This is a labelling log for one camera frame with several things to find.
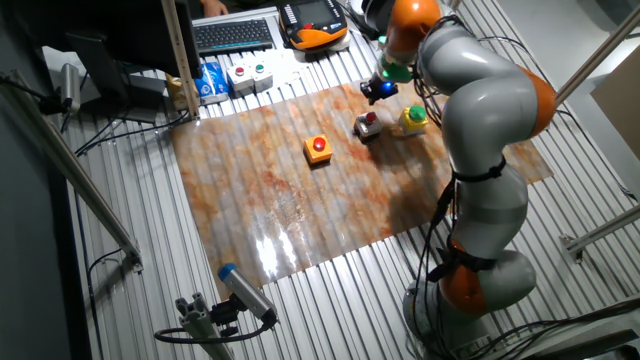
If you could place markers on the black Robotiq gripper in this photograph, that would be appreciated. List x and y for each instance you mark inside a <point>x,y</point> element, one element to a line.
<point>381,87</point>

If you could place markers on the grey black box red button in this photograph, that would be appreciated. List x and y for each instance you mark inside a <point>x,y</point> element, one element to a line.
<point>368,127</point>

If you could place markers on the yellow box green button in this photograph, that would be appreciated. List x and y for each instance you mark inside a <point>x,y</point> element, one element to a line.
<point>414,122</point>

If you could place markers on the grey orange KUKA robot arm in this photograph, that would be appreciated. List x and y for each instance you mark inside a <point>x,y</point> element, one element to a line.
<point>490,100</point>

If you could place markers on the bare person hand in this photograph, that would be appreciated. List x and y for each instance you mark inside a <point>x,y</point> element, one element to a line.
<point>215,7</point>

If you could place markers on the orange box red button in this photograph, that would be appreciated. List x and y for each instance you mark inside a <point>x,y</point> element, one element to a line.
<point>317,151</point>

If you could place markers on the orange black teach pendant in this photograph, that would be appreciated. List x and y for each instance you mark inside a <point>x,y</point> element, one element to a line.
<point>312,30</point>

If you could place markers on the white box small green button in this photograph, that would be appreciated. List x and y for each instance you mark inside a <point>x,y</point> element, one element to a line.
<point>262,77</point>

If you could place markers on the white box small red button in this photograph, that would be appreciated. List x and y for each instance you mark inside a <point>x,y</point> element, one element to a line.
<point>240,80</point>

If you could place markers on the marble pattern glossy mat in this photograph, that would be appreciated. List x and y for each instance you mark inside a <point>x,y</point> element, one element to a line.
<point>280,200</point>

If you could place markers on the black computer keyboard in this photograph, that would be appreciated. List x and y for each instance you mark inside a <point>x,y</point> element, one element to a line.
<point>232,36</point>

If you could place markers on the blue white tissue pack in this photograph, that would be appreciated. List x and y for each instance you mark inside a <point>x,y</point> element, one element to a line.
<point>212,84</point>

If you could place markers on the yellow snack packet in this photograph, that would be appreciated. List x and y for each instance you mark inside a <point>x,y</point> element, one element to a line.
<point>175,92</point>

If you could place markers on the brown cardboard panel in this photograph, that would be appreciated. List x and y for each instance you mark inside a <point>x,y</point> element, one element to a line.
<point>620,110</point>

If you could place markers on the black computer monitor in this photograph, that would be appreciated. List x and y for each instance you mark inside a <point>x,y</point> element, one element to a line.
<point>125,30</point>

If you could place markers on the long slanted aluminium beam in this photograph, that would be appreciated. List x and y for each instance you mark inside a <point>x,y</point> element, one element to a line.
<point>75,170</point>

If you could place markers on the silver upright post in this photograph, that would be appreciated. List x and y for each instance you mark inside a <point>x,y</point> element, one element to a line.
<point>454,4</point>

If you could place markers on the beige upright profile post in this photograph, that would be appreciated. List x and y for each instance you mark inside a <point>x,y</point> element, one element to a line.
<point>181,65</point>

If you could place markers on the silver camera with blue cap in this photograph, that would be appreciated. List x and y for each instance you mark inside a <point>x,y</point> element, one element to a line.
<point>247,292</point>

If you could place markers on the silver aluminium frame beam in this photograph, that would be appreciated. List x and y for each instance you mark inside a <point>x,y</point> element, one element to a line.
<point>600,232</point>
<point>600,47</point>

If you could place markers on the short aluminium camera profile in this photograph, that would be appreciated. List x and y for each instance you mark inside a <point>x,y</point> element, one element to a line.
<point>200,325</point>

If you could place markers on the plain silver camera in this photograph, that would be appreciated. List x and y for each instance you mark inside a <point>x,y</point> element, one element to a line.
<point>70,85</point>

